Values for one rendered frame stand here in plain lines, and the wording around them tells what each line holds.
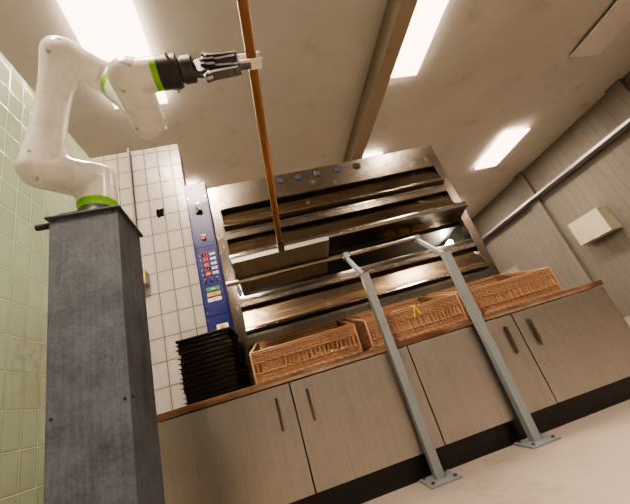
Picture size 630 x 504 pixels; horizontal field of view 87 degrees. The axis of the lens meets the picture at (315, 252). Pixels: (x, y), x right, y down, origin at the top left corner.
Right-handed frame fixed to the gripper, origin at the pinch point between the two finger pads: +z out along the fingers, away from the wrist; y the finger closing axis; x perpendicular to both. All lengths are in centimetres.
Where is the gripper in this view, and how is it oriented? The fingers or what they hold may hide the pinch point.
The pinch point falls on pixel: (250, 61)
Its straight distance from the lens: 116.6
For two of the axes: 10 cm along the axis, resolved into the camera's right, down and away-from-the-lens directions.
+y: 2.8, 8.0, -5.3
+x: 0.0, -5.6, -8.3
